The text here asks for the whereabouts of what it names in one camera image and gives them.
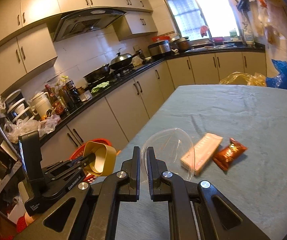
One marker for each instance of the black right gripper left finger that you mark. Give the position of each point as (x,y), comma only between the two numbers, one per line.
(130,189)

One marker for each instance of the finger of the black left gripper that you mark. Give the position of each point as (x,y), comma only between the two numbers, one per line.
(85,161)
(64,168)

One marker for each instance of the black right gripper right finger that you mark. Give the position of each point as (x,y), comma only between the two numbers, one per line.
(161,188)

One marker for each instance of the yellow square lid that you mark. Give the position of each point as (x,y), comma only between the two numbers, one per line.
(105,157)

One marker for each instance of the clear plastic container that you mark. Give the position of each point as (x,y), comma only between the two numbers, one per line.
(173,146)

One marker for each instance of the orange cardboard box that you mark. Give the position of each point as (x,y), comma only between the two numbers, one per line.
(202,152)

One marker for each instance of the white electric kettle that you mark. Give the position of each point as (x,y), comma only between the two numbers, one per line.
(41,104)

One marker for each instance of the brown snack packet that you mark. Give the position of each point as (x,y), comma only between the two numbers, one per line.
(225,157)

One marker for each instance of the green cloth on counter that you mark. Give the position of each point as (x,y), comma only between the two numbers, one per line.
(100,87)

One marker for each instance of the black frying pan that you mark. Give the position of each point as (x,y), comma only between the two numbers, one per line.
(99,73)

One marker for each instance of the blue-green tablecloth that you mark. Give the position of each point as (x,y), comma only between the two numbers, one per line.
(250,166)

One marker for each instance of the black wok with lid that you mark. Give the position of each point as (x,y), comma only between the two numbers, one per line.
(123,60)

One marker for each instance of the silver rice cooker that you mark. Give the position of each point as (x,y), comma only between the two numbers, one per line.
(160,49)

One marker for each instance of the yellow plastic bag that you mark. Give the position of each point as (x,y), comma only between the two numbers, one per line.
(239,78)

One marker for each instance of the range hood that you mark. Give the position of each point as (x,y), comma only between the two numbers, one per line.
(86,20)

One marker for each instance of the brown pot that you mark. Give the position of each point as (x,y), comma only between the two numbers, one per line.
(183,44)

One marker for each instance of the blue plastic bag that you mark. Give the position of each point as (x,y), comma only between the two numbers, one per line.
(280,80)

